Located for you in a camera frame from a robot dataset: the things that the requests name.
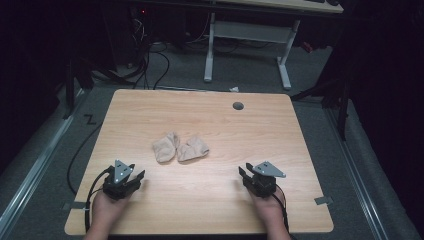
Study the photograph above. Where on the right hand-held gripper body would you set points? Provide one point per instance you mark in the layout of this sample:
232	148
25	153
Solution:
263	185

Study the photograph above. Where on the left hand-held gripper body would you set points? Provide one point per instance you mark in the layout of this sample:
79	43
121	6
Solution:
116	188

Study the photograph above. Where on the beige sock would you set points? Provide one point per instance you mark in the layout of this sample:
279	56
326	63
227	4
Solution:
164	148
192	150

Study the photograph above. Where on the person's left hand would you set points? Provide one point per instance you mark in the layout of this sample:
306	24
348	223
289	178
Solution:
105	210

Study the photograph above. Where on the person's right hand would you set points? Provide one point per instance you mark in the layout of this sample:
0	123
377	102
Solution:
271	208

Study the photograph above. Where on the grey tape strip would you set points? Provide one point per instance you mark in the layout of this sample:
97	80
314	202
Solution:
323	200
77	205

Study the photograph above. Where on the crumpled white paper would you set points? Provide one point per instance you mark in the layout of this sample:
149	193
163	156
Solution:
234	89

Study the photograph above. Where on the black metal stand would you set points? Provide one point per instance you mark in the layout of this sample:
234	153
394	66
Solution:
336	96
69	90

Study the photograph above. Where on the red object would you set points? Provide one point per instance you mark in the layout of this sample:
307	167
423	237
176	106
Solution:
307	47

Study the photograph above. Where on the metal floor rail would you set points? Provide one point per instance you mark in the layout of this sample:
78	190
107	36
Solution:
358	173
36	166

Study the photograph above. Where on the white desk with metal frame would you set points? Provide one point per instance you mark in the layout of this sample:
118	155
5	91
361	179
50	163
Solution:
253	31

